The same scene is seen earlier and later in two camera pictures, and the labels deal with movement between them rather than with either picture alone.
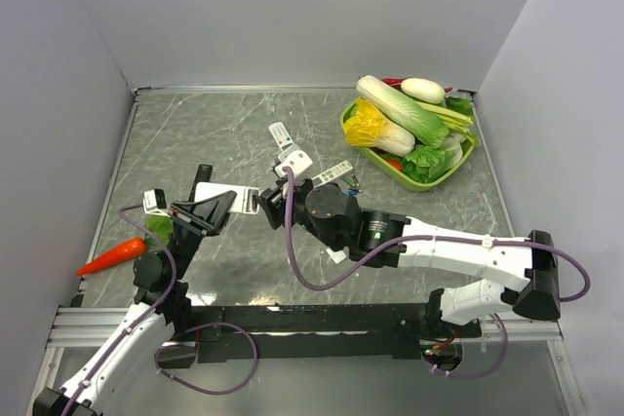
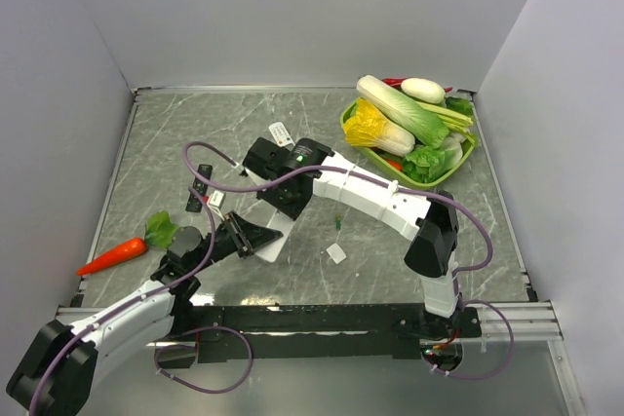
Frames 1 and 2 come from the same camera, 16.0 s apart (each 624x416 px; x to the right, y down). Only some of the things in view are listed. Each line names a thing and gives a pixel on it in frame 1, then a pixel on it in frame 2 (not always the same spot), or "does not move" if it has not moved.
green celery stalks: [452, 120] does not move
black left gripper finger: [213, 211] → [251, 237]
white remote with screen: [281, 134] does not move
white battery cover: [338, 256] does not move
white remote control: [247, 200] → [264, 214]
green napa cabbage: [429, 128] does not move
